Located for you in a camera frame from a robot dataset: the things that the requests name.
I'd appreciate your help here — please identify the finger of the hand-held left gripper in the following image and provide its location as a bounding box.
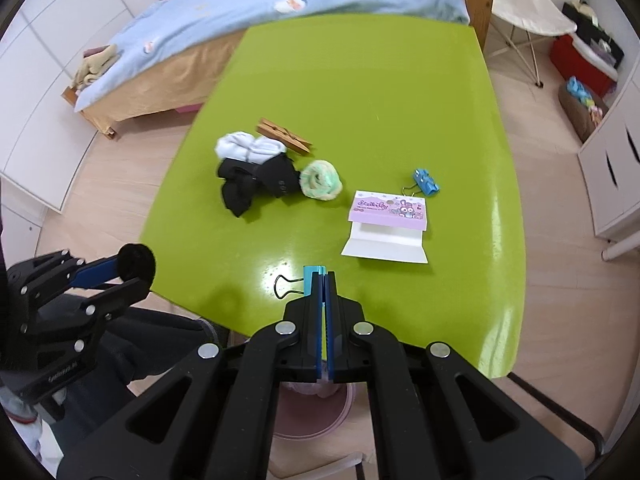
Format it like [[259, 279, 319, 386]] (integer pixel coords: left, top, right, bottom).
[[6, 249, 123, 306], [20, 279, 152, 361]]

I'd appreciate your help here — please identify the black sock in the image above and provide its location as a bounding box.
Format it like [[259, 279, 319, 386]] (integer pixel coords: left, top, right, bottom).
[[217, 154, 301, 218], [116, 243, 157, 286]]

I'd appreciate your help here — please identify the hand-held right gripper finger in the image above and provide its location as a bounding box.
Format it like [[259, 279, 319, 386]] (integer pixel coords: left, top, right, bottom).
[[56, 271, 328, 480], [325, 271, 586, 480]]

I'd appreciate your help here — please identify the pink printed paper box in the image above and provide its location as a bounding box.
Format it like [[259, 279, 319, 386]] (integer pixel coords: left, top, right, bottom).
[[341, 190, 430, 265]]

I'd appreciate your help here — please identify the small blue binder clip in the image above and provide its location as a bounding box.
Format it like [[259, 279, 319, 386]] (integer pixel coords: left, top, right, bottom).
[[402, 169, 441, 198]]

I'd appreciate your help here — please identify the black chair frame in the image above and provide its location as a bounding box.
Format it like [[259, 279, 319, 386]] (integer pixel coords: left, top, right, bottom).
[[507, 372, 606, 466]]

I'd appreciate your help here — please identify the red box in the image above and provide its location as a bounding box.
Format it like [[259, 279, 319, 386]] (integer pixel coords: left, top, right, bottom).
[[550, 34, 618, 98]]

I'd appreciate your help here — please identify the pink bin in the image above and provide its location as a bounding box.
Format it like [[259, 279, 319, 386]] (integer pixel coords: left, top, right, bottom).
[[270, 380, 356, 443]]

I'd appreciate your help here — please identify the light blue printed blanket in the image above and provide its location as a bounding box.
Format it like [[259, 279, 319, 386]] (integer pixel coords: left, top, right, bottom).
[[74, 0, 471, 113]]

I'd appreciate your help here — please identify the person's leg in dark trousers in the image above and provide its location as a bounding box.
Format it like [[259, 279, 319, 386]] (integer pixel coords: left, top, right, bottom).
[[50, 305, 226, 461]]

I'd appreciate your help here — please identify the white folding chair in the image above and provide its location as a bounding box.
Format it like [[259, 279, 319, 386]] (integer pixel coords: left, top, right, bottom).
[[487, 0, 578, 88]]

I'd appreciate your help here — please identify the white sock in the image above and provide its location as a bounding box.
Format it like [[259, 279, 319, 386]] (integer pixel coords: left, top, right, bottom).
[[215, 131, 287, 165]]

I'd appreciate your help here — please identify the wooden clothespin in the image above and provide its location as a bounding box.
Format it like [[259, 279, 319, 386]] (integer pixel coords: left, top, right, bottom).
[[256, 118, 314, 155]]

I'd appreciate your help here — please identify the black bag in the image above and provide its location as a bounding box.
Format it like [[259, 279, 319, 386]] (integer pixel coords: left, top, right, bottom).
[[562, 2, 626, 68]]

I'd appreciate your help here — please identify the brown pet bed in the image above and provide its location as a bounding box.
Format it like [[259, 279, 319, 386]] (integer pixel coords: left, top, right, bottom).
[[558, 76, 611, 143]]

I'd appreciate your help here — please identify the beige folded cloth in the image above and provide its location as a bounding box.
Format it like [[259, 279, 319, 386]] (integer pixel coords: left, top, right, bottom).
[[74, 44, 120, 92]]

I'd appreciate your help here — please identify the beige bed sheet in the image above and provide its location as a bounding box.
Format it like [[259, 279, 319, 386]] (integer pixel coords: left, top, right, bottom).
[[82, 25, 251, 123]]

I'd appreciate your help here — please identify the white drawer cabinet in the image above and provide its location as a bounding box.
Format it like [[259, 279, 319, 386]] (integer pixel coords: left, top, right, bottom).
[[577, 67, 640, 241]]

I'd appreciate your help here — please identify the white wardrobe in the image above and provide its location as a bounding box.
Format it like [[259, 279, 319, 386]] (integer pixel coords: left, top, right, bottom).
[[0, 0, 136, 213]]

